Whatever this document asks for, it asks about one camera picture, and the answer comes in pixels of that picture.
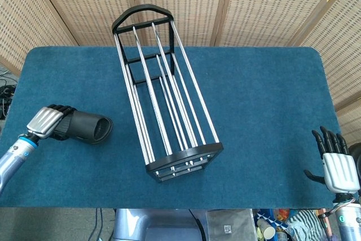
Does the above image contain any woven rattan folding screen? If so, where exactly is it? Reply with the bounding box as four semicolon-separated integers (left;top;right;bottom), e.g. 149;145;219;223
0;0;361;146

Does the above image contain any blue white patterned bag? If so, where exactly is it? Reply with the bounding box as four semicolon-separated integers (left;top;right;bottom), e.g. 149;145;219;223
255;209;289;232

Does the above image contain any white paper cup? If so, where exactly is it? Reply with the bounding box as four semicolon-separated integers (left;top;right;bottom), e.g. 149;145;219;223
257;219;276;240

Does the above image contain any black and chrome wire rack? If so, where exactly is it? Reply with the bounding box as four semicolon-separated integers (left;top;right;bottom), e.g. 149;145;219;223
111;3;224;183

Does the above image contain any black floor cable bundle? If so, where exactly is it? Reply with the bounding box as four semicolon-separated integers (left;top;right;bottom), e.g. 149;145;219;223
0;65;18;120

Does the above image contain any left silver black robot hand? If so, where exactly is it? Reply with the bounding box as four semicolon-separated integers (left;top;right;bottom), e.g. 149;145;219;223
27;104;77;141

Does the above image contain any grey bag with QR label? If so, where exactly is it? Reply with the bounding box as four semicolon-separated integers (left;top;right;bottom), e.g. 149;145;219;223
205;209;258;241

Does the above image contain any blue carpet table cover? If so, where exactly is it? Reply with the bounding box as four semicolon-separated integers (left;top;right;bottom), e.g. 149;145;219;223
0;46;344;209

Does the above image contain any black white striped cloth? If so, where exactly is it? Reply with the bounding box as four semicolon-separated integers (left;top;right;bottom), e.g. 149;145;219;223
287;209;325;241

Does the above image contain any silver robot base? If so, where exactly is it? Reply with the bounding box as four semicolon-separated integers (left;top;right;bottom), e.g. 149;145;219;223
112;208;208;241

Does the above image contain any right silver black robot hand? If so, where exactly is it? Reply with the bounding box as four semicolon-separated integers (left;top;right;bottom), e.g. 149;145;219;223
303;126;361;195

